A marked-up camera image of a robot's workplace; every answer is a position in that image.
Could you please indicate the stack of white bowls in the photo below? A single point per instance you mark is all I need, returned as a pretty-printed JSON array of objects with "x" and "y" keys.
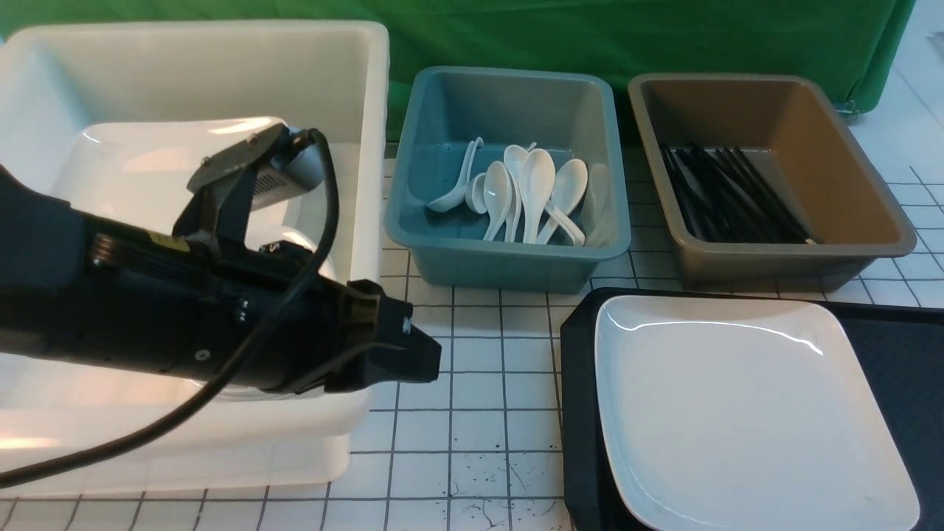
[{"x": 306, "y": 247}]

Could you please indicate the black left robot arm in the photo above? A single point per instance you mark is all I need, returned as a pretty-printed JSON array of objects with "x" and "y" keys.
[{"x": 84, "y": 290}]

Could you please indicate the brown plastic bin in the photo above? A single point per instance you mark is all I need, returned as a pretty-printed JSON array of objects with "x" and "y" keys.
[{"x": 789, "y": 130}]

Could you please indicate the black serving tray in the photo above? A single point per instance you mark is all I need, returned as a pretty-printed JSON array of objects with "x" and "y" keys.
[{"x": 899, "y": 350}]

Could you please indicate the small white spoon behind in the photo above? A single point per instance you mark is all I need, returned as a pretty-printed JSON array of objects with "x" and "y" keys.
[{"x": 475, "y": 194}]

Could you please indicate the large white plastic tub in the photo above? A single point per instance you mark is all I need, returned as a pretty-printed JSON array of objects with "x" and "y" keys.
[{"x": 329, "y": 75}]

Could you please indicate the black chopsticks in bin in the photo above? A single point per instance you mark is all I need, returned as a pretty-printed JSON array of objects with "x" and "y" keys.
[{"x": 724, "y": 198}]

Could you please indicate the white spoon long handle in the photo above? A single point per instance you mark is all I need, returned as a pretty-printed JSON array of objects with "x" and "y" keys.
[{"x": 513, "y": 159}]

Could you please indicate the teal plastic bin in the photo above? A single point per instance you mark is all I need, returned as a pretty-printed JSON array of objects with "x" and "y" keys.
[{"x": 572, "y": 116}]

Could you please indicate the stack of white square plates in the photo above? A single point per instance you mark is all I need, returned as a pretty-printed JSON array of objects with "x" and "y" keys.
[{"x": 137, "y": 173}]

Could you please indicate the large white square plate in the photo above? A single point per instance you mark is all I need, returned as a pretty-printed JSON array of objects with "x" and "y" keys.
[{"x": 743, "y": 414}]

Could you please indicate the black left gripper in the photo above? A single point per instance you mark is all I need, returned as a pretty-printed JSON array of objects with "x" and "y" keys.
[{"x": 371, "y": 340}]

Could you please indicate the green backdrop cloth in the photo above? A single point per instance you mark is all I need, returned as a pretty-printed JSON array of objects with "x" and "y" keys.
[{"x": 847, "y": 47}]

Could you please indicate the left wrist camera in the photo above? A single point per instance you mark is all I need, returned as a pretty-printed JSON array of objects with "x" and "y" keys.
[{"x": 269, "y": 167}]

